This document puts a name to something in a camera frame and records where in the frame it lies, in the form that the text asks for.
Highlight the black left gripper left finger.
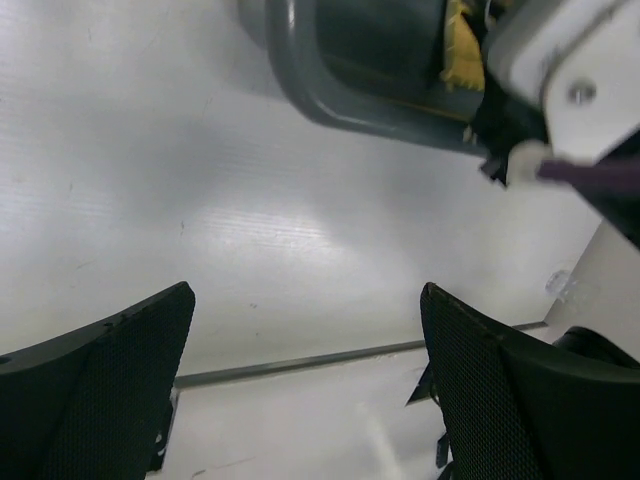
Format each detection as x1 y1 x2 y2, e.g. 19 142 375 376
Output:
1 282 195 479

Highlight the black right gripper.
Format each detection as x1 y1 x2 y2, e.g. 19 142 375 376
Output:
469 0 639 187

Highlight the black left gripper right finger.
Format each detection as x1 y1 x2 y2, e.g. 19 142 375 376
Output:
418 283 639 479

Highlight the yellow woven bamboo mat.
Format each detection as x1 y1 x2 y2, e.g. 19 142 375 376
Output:
440 0 485 92

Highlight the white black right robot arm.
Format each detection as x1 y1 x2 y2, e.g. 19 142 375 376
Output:
464 1 639 244

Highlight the grey plastic bin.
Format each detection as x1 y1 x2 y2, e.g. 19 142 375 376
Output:
231 1 486 156

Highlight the clear plastic cup lower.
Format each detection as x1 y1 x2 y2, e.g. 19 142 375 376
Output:
545 270 576 303

